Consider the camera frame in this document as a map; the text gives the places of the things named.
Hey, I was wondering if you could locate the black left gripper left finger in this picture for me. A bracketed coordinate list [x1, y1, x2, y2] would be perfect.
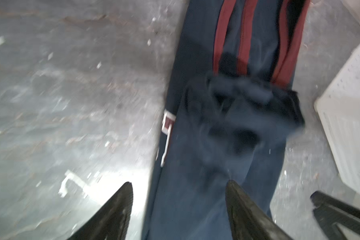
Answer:
[69, 182, 134, 240]

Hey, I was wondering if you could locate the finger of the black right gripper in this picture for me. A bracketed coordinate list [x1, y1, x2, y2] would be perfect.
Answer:
[310, 191, 360, 240]

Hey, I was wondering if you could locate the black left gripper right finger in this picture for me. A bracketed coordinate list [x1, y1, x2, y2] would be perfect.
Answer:
[226, 180, 291, 240]

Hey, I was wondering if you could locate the dark navy tank top pile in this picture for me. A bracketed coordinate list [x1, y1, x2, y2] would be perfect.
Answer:
[142, 1, 310, 240]

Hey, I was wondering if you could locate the white plastic laundry basket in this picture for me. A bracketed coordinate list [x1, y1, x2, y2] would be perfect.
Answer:
[315, 44, 360, 195]

